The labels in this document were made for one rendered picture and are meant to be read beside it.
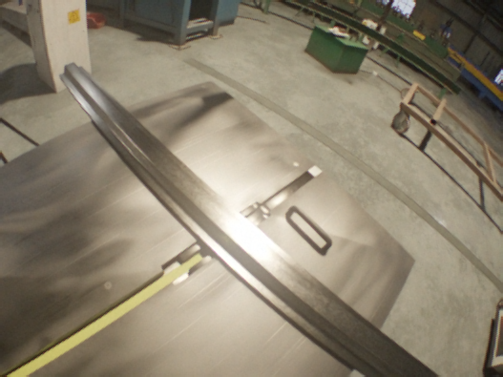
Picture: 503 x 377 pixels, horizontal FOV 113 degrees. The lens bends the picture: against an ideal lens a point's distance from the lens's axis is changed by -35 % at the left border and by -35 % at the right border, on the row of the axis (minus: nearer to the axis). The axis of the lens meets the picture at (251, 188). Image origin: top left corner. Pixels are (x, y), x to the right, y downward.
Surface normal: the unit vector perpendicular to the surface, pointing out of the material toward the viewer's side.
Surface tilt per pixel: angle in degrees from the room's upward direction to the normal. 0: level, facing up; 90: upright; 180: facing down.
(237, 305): 0
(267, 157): 0
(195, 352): 0
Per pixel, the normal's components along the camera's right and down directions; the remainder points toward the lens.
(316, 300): 0.22, -0.60
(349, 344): -0.55, 0.34
